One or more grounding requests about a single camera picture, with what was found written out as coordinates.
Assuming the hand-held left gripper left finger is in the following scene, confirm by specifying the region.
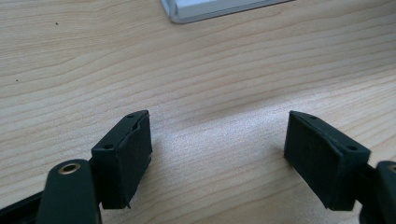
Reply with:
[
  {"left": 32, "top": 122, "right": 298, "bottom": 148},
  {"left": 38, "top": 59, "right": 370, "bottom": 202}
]
[{"left": 91, "top": 109, "right": 154, "bottom": 210}]

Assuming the white wire shelf rack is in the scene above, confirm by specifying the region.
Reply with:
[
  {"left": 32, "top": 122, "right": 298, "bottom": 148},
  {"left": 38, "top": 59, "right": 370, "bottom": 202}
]
[{"left": 160, "top": 0, "right": 295, "bottom": 25}]

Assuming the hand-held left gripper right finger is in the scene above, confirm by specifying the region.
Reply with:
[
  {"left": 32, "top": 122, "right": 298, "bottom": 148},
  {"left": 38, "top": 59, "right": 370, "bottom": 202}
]
[{"left": 283, "top": 110, "right": 373, "bottom": 212}]

